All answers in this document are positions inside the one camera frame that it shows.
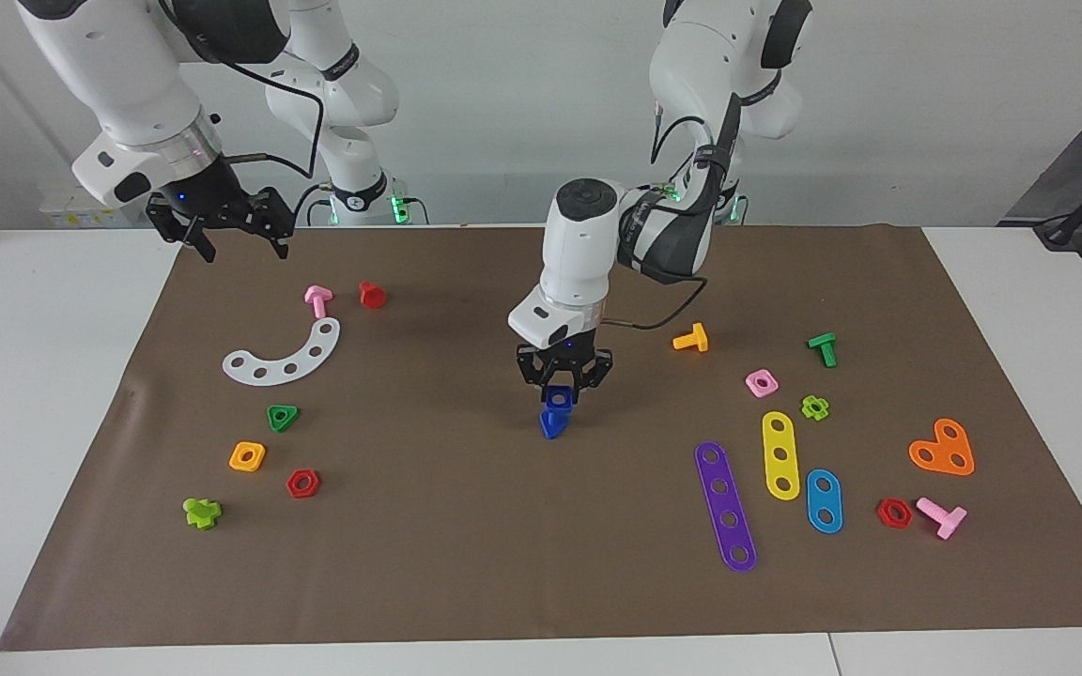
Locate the pink plastic bolt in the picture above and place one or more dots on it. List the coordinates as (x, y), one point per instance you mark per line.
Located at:
(318, 300)
(945, 518)

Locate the purple four-hole plastic strip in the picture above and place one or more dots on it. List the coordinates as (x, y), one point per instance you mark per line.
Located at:
(724, 502)

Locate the green triangular plastic nut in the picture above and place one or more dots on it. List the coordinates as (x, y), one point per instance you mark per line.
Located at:
(274, 422)

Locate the orange square plastic nut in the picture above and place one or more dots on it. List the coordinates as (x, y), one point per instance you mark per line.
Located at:
(236, 460)

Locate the red plastic bolt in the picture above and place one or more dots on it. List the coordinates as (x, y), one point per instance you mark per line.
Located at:
(373, 296)

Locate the orange three-hole angled plate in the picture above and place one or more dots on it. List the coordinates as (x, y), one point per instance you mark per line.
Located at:
(940, 451)

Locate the blue two-hole plastic strip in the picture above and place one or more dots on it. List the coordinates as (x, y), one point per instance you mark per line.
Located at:
(824, 500)

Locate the blue triangle-head plastic bolt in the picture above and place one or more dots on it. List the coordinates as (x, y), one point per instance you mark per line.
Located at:
(552, 424)

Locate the yellow three-hole plastic strip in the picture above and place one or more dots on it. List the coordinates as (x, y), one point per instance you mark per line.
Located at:
(780, 438)

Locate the pink square plastic nut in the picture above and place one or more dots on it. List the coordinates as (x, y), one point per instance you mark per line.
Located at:
(751, 385)

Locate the blue square plastic nut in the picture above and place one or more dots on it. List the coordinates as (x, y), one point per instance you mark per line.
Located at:
(550, 398)

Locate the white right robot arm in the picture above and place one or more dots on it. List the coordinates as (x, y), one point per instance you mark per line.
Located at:
(128, 75)

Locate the white curved five-hole plate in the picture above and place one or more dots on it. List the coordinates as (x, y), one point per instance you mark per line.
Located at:
(275, 372)

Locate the red hexagonal plastic nut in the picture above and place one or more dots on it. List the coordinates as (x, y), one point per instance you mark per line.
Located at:
(293, 484)
(883, 513)

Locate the orange plastic bolt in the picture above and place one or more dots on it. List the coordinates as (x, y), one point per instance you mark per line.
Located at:
(691, 340)

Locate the white box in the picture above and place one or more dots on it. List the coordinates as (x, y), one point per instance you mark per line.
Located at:
(71, 211)

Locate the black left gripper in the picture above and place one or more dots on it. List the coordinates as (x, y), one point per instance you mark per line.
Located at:
(567, 355)

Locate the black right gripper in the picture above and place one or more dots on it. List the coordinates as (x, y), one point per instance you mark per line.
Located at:
(203, 192)

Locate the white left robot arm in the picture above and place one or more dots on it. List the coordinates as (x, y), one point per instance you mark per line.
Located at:
(588, 244)

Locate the brown paper table mat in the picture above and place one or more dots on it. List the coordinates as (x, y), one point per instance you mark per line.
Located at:
(503, 545)

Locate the lime green flower nut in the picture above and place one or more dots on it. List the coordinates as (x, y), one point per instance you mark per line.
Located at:
(807, 408)

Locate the lime green plastic bolt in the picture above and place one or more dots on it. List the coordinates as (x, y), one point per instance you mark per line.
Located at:
(200, 514)

